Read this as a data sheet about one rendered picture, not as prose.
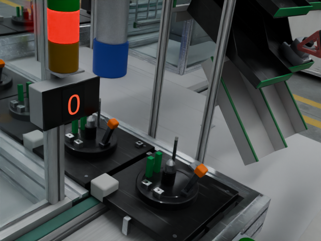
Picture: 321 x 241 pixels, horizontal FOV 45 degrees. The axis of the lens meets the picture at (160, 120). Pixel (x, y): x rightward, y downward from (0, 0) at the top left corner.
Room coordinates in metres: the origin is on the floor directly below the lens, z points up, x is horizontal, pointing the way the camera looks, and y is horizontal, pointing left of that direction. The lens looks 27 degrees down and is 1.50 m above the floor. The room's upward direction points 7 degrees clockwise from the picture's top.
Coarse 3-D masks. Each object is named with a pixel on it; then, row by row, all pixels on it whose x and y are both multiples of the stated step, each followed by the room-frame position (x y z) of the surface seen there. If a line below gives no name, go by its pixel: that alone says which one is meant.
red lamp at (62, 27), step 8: (48, 16) 0.59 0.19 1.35; (56, 16) 0.58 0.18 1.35; (64, 16) 0.58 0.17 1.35; (72, 16) 0.59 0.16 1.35; (48, 24) 0.59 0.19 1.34; (56, 24) 0.58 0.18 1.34; (64, 24) 0.58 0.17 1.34; (72, 24) 0.59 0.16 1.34; (48, 32) 0.59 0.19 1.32; (56, 32) 0.58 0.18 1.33; (64, 32) 0.58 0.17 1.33; (72, 32) 0.59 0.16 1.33; (56, 40) 0.58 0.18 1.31; (64, 40) 0.58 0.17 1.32; (72, 40) 0.59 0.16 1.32
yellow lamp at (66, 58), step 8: (48, 40) 0.60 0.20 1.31; (48, 48) 0.59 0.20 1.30; (56, 48) 0.58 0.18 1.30; (64, 48) 0.58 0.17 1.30; (72, 48) 0.59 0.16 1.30; (48, 56) 0.60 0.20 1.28; (56, 56) 0.58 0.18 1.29; (64, 56) 0.58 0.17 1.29; (72, 56) 0.59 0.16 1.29; (48, 64) 0.60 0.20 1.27; (56, 64) 0.58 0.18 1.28; (64, 64) 0.58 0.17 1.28; (72, 64) 0.59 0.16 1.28; (56, 72) 0.59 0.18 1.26; (64, 72) 0.58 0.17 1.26; (72, 72) 0.59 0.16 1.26
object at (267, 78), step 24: (192, 0) 0.99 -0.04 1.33; (216, 0) 1.05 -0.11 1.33; (240, 0) 1.04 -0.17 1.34; (216, 24) 0.92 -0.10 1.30; (240, 24) 1.03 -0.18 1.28; (264, 24) 0.98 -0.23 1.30; (240, 48) 0.94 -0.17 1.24; (264, 48) 0.96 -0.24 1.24; (264, 72) 0.89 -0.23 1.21; (288, 72) 0.90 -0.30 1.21
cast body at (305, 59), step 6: (294, 42) 1.00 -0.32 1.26; (300, 42) 0.99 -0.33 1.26; (312, 42) 1.00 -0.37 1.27; (282, 48) 1.04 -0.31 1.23; (288, 48) 1.01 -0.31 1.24; (294, 48) 1.00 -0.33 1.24; (312, 48) 0.99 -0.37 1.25; (282, 54) 1.02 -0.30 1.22; (288, 54) 1.01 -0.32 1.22; (294, 54) 1.00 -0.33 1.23; (300, 54) 0.99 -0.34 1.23; (306, 54) 0.99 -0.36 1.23; (288, 60) 1.01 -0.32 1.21; (294, 60) 0.99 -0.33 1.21; (300, 60) 0.98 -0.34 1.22; (306, 60) 0.99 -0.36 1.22
